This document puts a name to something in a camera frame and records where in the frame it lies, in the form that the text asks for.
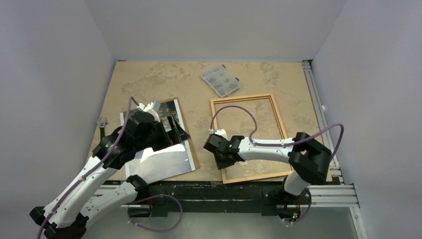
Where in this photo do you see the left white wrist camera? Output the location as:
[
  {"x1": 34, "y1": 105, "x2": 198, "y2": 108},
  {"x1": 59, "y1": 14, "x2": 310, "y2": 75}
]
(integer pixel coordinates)
[{"x1": 136, "y1": 101, "x2": 161, "y2": 117}]

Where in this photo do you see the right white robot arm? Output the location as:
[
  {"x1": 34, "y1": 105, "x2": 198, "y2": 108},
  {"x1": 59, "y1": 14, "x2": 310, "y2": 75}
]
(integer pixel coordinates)
[{"x1": 204, "y1": 132, "x2": 332, "y2": 203}]

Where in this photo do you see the clear plastic organizer box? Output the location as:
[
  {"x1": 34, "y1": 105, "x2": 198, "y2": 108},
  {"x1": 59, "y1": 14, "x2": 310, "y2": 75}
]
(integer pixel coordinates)
[{"x1": 200, "y1": 64, "x2": 241, "y2": 98}]

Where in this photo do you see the brown frame backing board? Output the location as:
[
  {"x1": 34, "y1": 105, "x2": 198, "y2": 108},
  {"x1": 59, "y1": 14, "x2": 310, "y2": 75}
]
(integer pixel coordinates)
[{"x1": 159, "y1": 98, "x2": 200, "y2": 175}]

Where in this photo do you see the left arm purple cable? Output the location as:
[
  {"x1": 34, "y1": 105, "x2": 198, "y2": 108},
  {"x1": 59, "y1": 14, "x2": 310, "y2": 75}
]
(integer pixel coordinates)
[{"x1": 35, "y1": 96, "x2": 140, "y2": 239}]

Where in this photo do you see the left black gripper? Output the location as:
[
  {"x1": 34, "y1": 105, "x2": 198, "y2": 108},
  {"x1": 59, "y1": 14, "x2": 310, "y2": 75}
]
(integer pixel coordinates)
[{"x1": 135, "y1": 114, "x2": 190, "y2": 151}]

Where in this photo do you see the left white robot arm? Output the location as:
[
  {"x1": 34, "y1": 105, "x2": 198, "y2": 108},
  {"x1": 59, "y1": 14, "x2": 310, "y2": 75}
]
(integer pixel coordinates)
[{"x1": 30, "y1": 110, "x2": 191, "y2": 239}]

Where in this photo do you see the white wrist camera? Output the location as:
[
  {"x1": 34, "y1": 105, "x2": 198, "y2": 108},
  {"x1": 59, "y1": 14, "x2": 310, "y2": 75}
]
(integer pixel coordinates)
[
  {"x1": 209, "y1": 129, "x2": 227, "y2": 139},
  {"x1": 136, "y1": 101, "x2": 161, "y2": 117}
]

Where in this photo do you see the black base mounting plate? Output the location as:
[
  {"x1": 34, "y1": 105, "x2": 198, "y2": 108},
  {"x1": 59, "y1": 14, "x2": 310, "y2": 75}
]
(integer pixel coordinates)
[{"x1": 127, "y1": 181, "x2": 312, "y2": 222}]

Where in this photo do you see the landscape photo print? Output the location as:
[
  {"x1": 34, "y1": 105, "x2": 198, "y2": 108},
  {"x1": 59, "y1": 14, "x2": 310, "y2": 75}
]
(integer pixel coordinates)
[{"x1": 124, "y1": 98, "x2": 199, "y2": 184}]

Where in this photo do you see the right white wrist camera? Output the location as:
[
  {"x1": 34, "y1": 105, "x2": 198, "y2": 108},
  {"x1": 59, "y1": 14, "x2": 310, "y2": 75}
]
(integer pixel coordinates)
[{"x1": 209, "y1": 129, "x2": 227, "y2": 139}]

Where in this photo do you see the aluminium rail frame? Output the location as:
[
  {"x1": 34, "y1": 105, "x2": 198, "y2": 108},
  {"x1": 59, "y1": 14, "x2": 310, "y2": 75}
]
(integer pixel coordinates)
[{"x1": 92, "y1": 59, "x2": 368, "y2": 239}]

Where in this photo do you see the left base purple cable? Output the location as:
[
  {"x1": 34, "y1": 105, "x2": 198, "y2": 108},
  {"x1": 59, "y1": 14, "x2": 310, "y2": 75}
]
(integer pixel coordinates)
[{"x1": 127, "y1": 194, "x2": 184, "y2": 233}]

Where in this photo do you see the wooden picture frame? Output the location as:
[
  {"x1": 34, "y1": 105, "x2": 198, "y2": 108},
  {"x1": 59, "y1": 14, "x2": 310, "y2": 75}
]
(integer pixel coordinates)
[{"x1": 210, "y1": 93, "x2": 293, "y2": 184}]

